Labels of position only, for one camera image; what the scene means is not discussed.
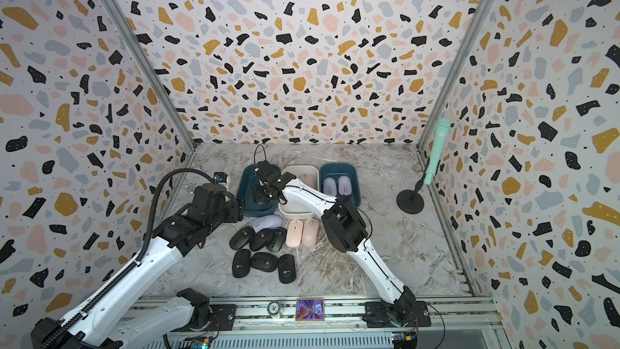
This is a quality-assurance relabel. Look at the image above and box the pink mouse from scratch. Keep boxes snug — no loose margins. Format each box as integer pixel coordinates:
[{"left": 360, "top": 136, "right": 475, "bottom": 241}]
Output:
[
  {"left": 286, "top": 220, "right": 304, "bottom": 248},
  {"left": 298, "top": 173, "right": 316, "bottom": 189},
  {"left": 301, "top": 218, "right": 320, "bottom": 247}
]

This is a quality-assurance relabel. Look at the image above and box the black mouse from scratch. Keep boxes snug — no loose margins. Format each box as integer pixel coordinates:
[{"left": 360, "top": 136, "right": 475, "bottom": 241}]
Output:
[
  {"left": 250, "top": 252, "right": 279, "bottom": 272},
  {"left": 278, "top": 254, "right": 296, "bottom": 284},
  {"left": 229, "top": 226, "right": 255, "bottom": 250},
  {"left": 232, "top": 249, "right": 251, "bottom": 279},
  {"left": 266, "top": 227, "right": 287, "bottom": 253},
  {"left": 249, "top": 228, "right": 274, "bottom": 252}
]

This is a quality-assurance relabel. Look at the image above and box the purple mouse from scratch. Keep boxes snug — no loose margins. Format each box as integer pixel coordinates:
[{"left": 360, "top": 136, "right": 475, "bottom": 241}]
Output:
[
  {"left": 322, "top": 177, "right": 338, "bottom": 197},
  {"left": 337, "top": 174, "right": 353, "bottom": 196},
  {"left": 253, "top": 214, "right": 283, "bottom": 233}
]

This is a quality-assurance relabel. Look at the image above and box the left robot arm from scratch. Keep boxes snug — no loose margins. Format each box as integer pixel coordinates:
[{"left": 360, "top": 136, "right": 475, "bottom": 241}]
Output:
[{"left": 31, "top": 184, "right": 244, "bottom": 348}]

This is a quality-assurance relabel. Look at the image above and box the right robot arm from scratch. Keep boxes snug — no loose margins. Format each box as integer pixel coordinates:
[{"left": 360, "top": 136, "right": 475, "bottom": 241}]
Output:
[{"left": 254, "top": 160, "right": 417, "bottom": 327}]

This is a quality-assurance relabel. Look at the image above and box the left teal storage box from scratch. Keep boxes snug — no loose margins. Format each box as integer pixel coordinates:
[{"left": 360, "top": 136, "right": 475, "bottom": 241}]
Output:
[{"left": 236, "top": 165, "right": 278, "bottom": 217}]

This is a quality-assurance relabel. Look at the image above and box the teal storage box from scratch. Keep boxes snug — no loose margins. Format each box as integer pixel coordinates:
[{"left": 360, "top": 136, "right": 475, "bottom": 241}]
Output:
[
  {"left": 236, "top": 165, "right": 278, "bottom": 217},
  {"left": 319, "top": 163, "right": 361, "bottom": 207}
]

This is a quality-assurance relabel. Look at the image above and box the white storage box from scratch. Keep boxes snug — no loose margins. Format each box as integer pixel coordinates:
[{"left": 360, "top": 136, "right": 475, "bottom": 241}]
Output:
[{"left": 279, "top": 165, "right": 319, "bottom": 220}]

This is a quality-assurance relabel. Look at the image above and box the right teal storage box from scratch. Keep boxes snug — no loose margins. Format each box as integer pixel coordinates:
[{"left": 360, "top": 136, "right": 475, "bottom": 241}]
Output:
[{"left": 319, "top": 163, "right": 361, "bottom": 207}]

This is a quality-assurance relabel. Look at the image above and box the round green button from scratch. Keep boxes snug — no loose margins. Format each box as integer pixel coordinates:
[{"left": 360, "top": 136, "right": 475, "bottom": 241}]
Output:
[{"left": 267, "top": 301, "right": 283, "bottom": 319}]

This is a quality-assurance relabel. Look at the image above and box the small colourful screen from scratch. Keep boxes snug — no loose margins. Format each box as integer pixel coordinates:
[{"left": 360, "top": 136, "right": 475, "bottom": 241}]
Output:
[{"left": 295, "top": 299, "right": 326, "bottom": 322}]

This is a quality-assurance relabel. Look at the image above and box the green microphone on stand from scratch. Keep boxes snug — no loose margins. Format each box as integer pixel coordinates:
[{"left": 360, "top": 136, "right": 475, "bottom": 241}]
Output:
[{"left": 397, "top": 117, "right": 451, "bottom": 215}]

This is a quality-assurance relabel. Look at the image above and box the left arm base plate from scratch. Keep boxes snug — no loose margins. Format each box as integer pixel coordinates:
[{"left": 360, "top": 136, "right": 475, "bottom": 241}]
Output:
[{"left": 179, "top": 304, "right": 237, "bottom": 332}]

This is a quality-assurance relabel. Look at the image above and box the aluminium front rail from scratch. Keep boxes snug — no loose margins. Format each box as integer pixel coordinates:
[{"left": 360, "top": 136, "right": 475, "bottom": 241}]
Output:
[{"left": 103, "top": 295, "right": 500, "bottom": 349}]

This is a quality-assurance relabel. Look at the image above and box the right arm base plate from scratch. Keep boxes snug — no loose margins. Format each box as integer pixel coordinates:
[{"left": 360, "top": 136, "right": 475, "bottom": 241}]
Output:
[{"left": 363, "top": 301, "right": 431, "bottom": 330}]

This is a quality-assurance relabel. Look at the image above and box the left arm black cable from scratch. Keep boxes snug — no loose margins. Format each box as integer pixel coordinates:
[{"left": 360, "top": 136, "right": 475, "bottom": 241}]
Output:
[{"left": 38, "top": 168, "right": 216, "bottom": 349}]

